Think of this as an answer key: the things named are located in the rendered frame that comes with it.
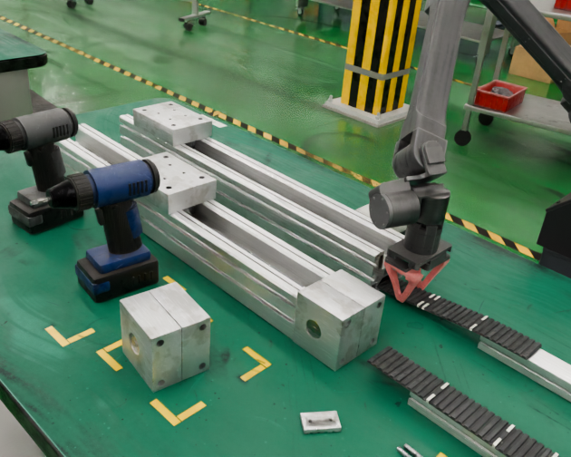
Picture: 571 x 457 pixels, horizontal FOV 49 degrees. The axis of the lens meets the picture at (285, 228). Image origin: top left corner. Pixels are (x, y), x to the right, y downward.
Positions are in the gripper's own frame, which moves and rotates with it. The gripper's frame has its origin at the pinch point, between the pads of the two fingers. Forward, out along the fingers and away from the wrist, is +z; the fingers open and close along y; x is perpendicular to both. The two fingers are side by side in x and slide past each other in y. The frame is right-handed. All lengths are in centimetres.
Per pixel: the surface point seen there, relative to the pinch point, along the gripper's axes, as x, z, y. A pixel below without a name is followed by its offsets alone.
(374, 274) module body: -5.1, -2.5, 4.2
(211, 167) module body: -49.2, -6.3, 4.8
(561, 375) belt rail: 27.8, -1.1, 1.5
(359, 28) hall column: -215, 22, -251
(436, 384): 16.9, -1.5, 17.9
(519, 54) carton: -198, 59, -459
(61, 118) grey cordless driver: -60, -19, 32
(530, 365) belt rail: 23.4, -0.3, 2.0
